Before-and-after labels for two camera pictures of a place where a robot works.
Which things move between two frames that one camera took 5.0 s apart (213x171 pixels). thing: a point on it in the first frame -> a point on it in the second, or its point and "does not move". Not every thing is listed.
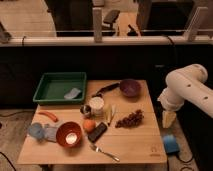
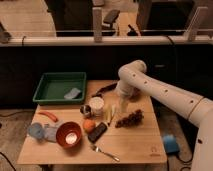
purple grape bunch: (132, 120) does not move
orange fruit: (89, 125) does not move
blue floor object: (170, 143) does not move
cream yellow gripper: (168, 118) -> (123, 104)
